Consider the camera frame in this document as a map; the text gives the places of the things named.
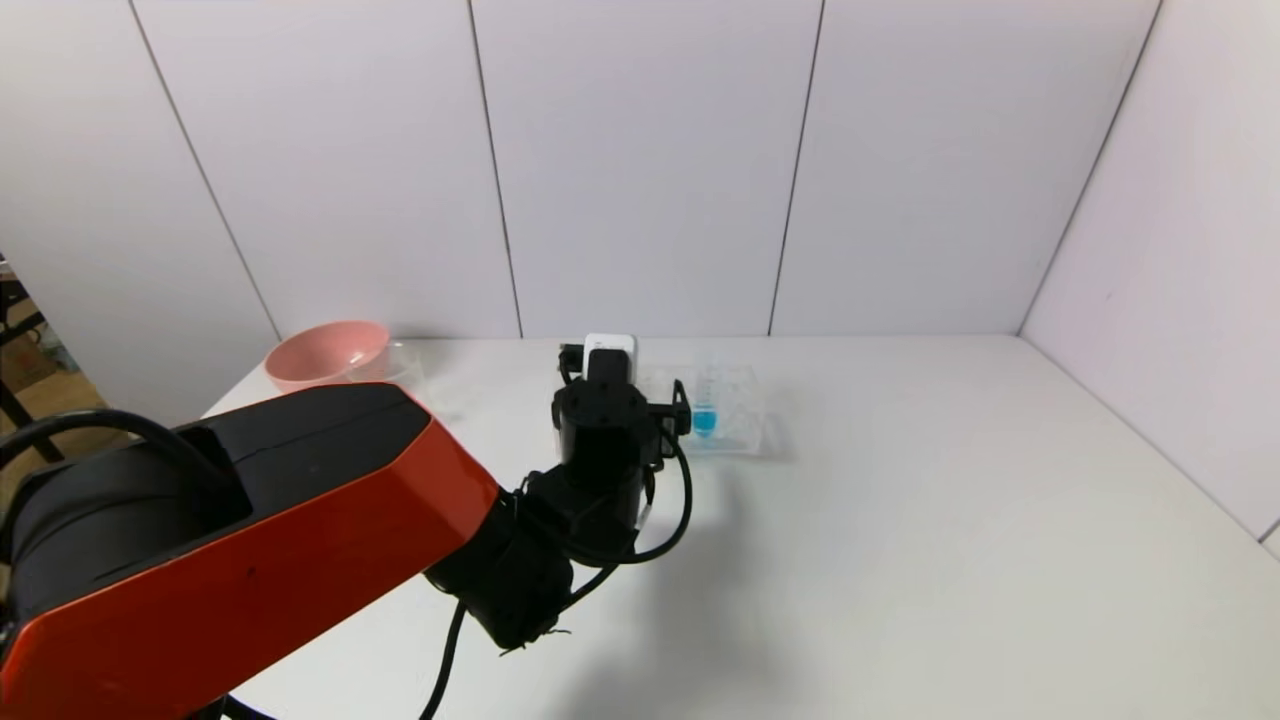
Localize clear acrylic test tube rack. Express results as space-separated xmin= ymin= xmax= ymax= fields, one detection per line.
xmin=640 ymin=362 xmax=769 ymax=456

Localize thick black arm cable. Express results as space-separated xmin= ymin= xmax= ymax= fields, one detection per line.
xmin=418 ymin=598 xmax=471 ymax=720

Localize clear plastic measuring beaker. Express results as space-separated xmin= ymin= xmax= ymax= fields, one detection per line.
xmin=350 ymin=340 xmax=431 ymax=411

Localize thin black camera cable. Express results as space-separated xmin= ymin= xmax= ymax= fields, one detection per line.
xmin=520 ymin=435 xmax=694 ymax=611

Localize black stand leg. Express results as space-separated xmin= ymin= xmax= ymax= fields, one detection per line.
xmin=0 ymin=280 xmax=46 ymax=466

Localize black cable loop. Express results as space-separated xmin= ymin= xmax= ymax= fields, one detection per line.
xmin=0 ymin=408 xmax=251 ymax=501

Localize pink bowl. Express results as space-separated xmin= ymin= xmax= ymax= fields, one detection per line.
xmin=264 ymin=320 xmax=393 ymax=394

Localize test tube with blue pigment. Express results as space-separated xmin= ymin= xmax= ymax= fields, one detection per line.
xmin=692 ymin=358 xmax=722 ymax=439

